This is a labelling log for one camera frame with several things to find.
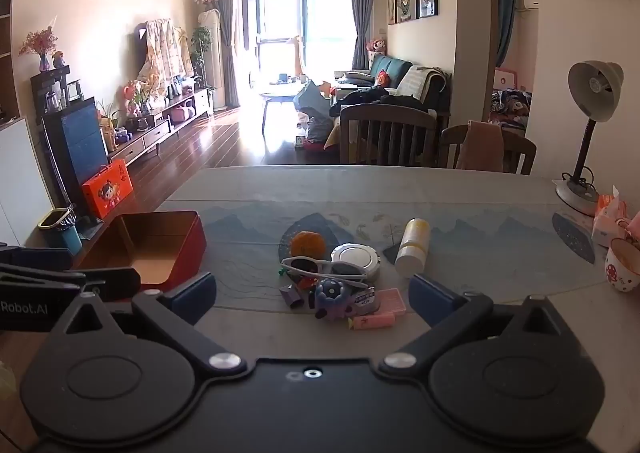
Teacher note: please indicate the pink flower vase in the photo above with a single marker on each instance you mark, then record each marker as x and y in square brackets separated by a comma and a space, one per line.
[40, 43]

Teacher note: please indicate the yellow white bottle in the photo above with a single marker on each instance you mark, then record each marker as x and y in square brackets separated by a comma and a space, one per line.
[413, 247]

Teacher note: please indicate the grey sunglasses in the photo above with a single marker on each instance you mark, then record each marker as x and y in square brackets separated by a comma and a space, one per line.
[310, 267]

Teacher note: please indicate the wooden wall shelf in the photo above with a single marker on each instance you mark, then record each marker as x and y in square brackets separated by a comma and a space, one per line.
[6, 33]

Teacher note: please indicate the grey curtain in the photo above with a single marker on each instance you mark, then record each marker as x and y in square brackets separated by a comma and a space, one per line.
[229, 43]
[361, 18]

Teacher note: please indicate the mountain print table mat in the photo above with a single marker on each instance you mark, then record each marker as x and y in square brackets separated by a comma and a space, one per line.
[480, 243]

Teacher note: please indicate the red haired doll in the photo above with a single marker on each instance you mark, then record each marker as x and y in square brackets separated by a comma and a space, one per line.
[383, 79]

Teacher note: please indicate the pink card box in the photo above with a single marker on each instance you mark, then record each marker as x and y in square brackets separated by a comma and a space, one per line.
[391, 300]

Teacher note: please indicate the silver blue tape measure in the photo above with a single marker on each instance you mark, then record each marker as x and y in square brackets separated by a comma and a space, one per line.
[367, 302]

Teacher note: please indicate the floral cloth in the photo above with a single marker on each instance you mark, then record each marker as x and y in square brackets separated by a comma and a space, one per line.
[162, 53]

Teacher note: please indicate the white standing air conditioner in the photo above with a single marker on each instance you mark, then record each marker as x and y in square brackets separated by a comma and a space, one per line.
[212, 58]

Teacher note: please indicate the patterned bedding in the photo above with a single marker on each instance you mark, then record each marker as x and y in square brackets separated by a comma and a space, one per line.
[510, 107]

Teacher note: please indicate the teal trash bin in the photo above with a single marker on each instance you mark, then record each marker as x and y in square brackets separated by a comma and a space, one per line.
[62, 233]

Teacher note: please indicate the black coffee machine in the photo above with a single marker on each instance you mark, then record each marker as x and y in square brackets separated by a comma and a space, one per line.
[50, 88]

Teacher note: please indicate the green potted plant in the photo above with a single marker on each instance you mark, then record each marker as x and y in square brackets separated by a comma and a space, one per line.
[201, 45]

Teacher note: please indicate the white cup red print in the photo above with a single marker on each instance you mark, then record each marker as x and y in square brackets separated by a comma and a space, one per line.
[622, 268]

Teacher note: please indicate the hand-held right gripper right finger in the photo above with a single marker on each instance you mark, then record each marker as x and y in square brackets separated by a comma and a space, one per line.
[430, 298]

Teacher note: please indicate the purple toy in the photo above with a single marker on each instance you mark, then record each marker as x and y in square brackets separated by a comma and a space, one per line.
[330, 300]

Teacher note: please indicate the grey desk lamp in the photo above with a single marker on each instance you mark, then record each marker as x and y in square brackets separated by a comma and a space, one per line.
[595, 88]

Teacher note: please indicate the black clothing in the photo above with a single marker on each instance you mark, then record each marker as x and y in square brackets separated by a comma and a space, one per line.
[380, 97]

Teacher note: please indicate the pink eraser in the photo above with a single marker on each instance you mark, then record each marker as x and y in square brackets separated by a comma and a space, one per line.
[372, 321]

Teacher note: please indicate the narrow framed painting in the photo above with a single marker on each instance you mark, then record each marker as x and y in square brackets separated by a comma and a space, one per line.
[392, 2]

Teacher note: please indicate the tissue pack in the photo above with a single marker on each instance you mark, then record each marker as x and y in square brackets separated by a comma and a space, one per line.
[607, 220]

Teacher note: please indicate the red cardboard box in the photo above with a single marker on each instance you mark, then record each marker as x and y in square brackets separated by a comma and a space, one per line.
[185, 243]

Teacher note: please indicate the orange fruit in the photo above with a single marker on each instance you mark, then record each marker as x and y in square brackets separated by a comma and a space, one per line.
[306, 244]

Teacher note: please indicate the white cabinet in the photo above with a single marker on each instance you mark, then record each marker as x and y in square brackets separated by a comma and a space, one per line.
[22, 178]

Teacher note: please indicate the teal sofa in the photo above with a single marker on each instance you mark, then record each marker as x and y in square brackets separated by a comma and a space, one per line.
[400, 70]

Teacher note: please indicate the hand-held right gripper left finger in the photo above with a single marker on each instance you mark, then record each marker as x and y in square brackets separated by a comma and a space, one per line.
[194, 294]

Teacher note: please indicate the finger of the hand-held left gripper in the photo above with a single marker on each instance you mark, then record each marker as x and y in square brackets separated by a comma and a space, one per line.
[115, 279]

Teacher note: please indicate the black cabinet blue door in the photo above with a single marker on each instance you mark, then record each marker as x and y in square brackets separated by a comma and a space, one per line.
[80, 143]

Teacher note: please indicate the blue curtain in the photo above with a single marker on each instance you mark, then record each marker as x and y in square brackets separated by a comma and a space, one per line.
[506, 28]

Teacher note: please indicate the round coffee table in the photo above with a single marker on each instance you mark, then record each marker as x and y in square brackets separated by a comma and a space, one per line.
[280, 94]

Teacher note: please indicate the pink cloth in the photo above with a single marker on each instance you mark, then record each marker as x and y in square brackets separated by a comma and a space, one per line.
[480, 145]

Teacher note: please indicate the orange gift box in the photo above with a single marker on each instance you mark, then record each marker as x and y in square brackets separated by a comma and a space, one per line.
[107, 190]

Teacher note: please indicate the wooden chair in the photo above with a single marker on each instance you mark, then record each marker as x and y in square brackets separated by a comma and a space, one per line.
[517, 153]
[387, 133]

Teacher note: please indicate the round white compact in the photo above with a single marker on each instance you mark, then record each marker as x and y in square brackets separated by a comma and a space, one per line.
[356, 255]

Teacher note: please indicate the wooden tv stand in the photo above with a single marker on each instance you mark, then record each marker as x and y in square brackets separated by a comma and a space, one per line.
[150, 133]

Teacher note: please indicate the small figurine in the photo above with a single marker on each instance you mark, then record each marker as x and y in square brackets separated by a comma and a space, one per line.
[58, 59]

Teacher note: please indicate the blue bag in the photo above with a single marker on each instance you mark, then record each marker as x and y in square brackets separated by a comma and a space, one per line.
[312, 103]

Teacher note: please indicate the wall air conditioner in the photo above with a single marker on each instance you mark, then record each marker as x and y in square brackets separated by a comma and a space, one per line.
[528, 2]

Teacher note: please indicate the red floor cushion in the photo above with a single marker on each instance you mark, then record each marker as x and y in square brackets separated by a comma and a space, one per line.
[315, 145]

